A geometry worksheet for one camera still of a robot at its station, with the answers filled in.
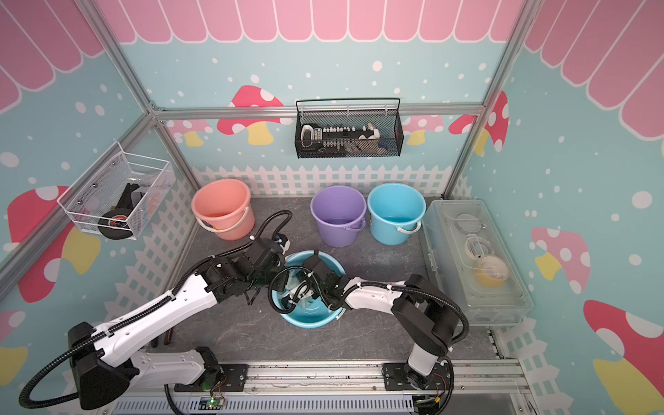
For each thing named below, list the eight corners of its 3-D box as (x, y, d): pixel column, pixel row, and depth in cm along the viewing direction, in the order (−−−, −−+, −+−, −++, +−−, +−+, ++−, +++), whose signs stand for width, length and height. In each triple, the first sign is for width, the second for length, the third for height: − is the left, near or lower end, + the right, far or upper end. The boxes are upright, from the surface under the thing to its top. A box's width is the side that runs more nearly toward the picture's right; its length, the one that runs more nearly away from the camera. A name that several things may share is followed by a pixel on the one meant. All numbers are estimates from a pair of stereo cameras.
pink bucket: (203, 246, 105) (182, 218, 92) (218, 208, 118) (202, 179, 104) (255, 246, 105) (242, 218, 92) (264, 208, 118) (254, 179, 104)
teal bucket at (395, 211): (367, 254, 103) (371, 226, 89) (364, 212, 117) (367, 182, 103) (420, 254, 103) (433, 226, 89) (410, 212, 117) (420, 182, 103)
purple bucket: (313, 253, 103) (308, 226, 89) (316, 214, 116) (312, 185, 103) (364, 253, 103) (368, 226, 89) (362, 214, 116) (364, 185, 103)
